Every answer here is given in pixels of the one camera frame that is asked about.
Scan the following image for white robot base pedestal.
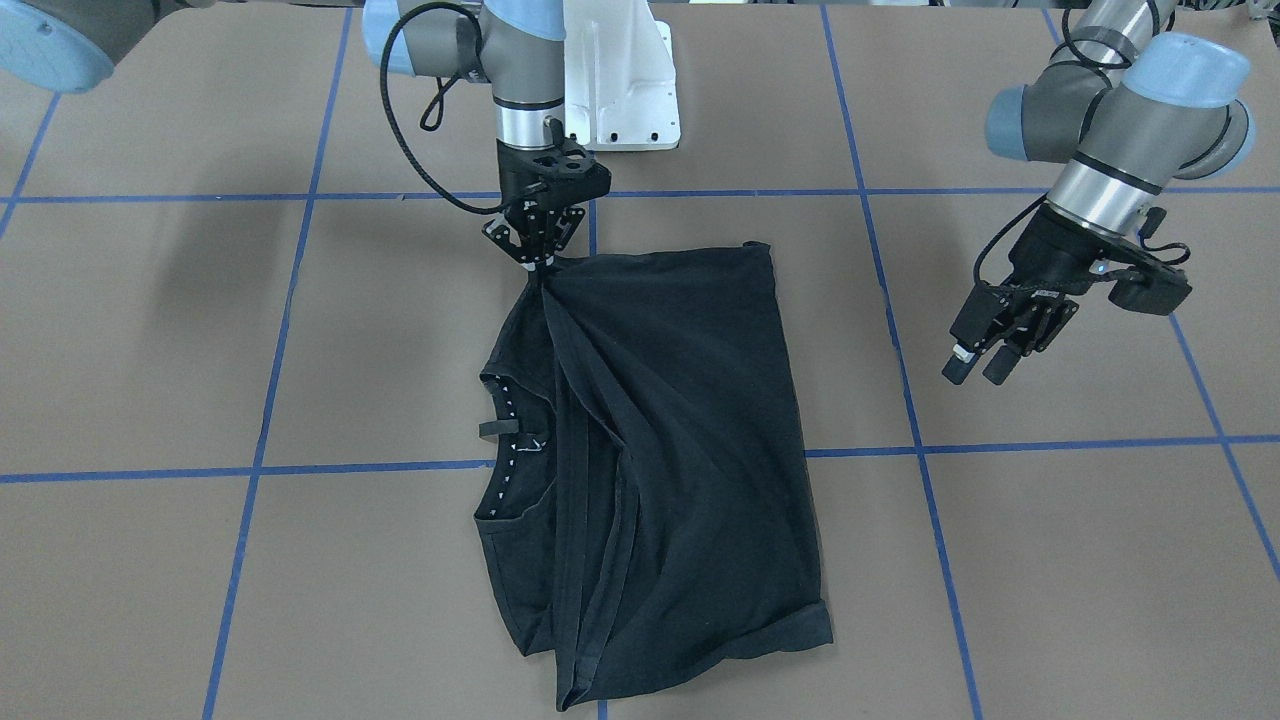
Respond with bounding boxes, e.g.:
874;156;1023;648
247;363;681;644
564;1;681;152

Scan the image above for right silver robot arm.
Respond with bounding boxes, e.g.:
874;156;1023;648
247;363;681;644
1;1;611;272

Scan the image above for brown paper table cover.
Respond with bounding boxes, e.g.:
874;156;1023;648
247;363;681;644
0;0;1280;720

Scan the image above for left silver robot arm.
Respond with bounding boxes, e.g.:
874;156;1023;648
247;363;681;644
943;1;1257;386

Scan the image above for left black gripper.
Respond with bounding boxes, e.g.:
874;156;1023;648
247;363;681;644
942;205;1132;386

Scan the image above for black graphic t-shirt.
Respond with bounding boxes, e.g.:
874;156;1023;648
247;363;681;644
474;242;833;712

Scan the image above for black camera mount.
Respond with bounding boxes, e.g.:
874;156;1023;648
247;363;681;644
1107;261;1193;316

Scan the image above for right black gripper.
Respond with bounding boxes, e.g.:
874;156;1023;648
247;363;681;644
483;140;611;272

